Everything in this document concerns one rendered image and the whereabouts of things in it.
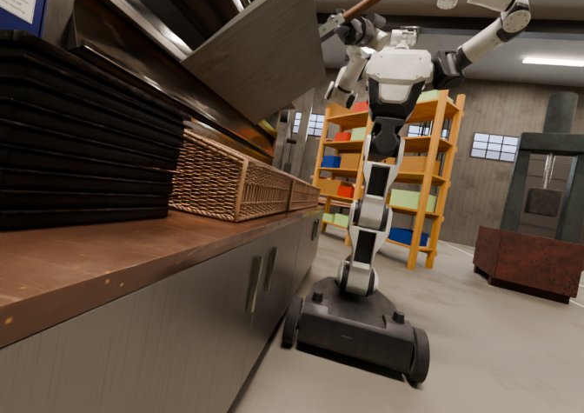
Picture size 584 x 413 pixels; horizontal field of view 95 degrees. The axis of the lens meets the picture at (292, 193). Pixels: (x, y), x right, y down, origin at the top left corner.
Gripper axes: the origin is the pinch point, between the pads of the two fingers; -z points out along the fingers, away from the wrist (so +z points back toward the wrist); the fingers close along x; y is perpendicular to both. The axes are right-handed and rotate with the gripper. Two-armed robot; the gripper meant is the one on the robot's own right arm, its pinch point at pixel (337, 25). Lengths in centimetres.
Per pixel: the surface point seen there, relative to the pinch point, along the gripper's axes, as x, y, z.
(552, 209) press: 246, 44, 557
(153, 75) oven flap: -21, 48, -38
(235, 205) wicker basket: 38, 23, -50
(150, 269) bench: 46, 4, -76
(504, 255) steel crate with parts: 191, 70, 266
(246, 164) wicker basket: 31, 18, -46
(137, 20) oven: -31, 36, -41
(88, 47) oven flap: -15, 33, -60
